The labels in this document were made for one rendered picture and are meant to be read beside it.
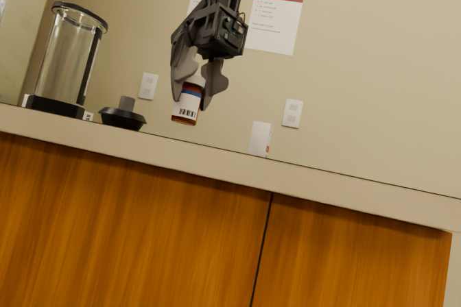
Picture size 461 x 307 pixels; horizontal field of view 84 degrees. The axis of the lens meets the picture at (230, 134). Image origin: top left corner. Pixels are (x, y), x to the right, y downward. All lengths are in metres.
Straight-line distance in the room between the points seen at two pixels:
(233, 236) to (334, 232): 0.13
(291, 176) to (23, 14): 0.95
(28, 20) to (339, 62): 1.12
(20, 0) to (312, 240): 1.01
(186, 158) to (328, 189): 0.18
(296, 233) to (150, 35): 1.09
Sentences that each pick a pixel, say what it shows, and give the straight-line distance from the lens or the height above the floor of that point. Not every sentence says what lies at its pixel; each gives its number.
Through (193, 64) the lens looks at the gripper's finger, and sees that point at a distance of 0.41.
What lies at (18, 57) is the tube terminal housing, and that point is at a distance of 1.06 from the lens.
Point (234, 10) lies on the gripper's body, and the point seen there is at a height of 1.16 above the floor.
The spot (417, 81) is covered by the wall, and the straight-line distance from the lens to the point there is 1.29.
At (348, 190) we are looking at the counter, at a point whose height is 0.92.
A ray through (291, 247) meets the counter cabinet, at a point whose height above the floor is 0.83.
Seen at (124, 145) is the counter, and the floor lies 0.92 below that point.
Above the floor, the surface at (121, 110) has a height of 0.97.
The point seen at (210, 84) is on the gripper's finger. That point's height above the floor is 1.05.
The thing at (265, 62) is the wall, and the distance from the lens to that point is 1.14.
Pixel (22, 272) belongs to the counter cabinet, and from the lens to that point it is 0.51.
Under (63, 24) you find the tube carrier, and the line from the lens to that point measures 0.65.
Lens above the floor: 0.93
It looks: 5 degrees up
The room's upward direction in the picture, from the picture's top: 12 degrees clockwise
